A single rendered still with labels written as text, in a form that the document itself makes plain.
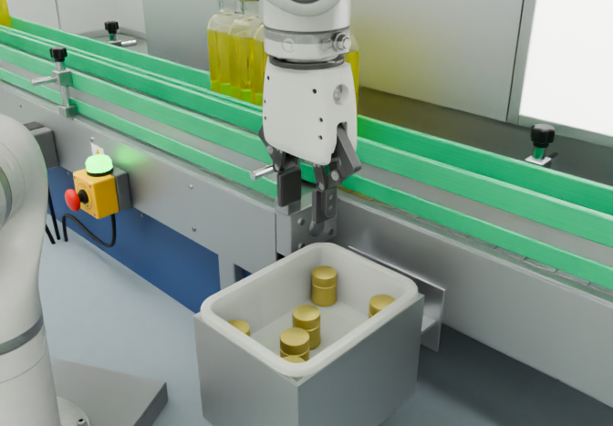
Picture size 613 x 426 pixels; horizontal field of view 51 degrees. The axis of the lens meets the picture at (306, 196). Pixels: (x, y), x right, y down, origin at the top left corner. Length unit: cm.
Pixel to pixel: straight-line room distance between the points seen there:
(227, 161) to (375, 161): 22
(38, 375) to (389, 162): 50
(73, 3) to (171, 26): 588
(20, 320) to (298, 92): 40
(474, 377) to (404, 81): 48
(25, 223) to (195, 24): 74
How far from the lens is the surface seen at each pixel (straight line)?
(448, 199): 82
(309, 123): 63
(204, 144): 98
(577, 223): 75
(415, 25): 99
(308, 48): 60
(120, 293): 128
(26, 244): 80
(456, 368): 109
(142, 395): 99
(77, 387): 102
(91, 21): 747
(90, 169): 116
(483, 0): 92
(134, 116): 114
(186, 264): 115
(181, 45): 148
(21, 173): 75
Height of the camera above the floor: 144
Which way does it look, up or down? 26 degrees down
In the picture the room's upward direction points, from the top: straight up
